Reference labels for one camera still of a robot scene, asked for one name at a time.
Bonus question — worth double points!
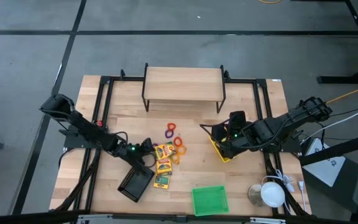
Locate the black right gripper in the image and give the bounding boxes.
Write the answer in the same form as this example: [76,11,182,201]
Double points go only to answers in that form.
[219,111,247,159]

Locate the black plastic basket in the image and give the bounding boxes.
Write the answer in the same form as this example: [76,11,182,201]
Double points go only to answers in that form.
[117,166,155,203]

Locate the black desk stand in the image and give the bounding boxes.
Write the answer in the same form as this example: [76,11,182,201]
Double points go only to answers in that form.
[317,0,358,85]

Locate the yellow plastic basket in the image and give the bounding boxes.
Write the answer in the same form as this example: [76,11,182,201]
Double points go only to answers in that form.
[209,124,233,164]

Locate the wooden shelf riser black legs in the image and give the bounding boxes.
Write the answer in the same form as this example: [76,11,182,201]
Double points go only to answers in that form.
[141,63,227,114]

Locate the silver round metal disc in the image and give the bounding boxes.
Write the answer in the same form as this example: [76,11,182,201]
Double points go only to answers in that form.
[247,184,265,207]

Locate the green plastic basket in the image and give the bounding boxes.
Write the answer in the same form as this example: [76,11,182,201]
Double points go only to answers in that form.
[191,185,230,217]

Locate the white box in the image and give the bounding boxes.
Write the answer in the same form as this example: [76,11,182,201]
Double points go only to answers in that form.
[301,138,347,188]

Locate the black metal bar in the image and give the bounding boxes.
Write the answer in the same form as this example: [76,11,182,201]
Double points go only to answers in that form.
[299,130,358,167]

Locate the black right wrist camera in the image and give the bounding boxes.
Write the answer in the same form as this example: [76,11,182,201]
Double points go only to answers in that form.
[211,123,229,142]

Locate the black metal table frame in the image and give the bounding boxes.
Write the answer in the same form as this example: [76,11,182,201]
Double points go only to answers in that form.
[50,68,312,218]

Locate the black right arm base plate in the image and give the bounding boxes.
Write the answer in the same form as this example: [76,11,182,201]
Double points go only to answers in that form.
[257,127,301,154]

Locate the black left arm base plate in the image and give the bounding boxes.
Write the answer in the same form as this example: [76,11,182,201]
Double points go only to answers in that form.
[63,125,109,149]

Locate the white lamp cable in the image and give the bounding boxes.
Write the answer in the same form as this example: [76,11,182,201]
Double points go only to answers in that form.
[261,169,295,194]

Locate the white plug with cable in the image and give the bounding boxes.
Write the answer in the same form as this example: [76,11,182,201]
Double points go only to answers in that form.
[297,180,308,213]

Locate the white floor cable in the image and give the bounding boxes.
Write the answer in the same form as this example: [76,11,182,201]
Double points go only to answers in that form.
[300,101,358,144]

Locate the yellow extension cord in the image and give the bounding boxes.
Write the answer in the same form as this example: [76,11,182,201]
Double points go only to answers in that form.
[325,80,358,105]

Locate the black camera mount beam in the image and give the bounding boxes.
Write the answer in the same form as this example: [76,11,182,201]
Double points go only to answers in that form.
[0,210,358,224]

